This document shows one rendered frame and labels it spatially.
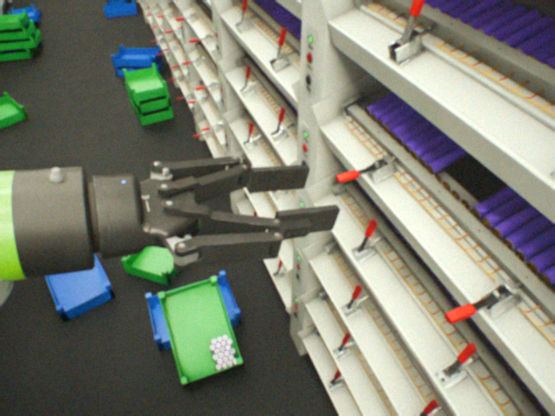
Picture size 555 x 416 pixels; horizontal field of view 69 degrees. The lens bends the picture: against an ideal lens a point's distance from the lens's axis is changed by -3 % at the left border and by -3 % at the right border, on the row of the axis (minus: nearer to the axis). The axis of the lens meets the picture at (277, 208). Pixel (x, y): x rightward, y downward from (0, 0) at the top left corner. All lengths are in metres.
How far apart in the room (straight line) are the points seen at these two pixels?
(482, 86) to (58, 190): 0.44
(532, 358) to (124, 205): 0.45
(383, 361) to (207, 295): 0.77
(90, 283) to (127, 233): 1.45
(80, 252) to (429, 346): 0.56
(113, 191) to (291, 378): 1.18
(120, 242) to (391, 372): 0.68
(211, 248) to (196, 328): 1.14
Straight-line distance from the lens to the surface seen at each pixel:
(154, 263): 1.79
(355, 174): 0.65
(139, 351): 1.58
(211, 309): 1.50
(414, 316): 0.76
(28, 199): 0.37
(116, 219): 0.37
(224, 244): 0.36
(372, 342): 0.95
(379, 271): 0.80
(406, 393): 0.91
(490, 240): 0.58
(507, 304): 0.56
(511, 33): 0.58
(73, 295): 1.81
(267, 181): 0.46
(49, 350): 1.70
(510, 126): 0.48
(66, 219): 0.36
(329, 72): 0.77
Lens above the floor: 1.33
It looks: 43 degrees down
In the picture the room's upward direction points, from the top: straight up
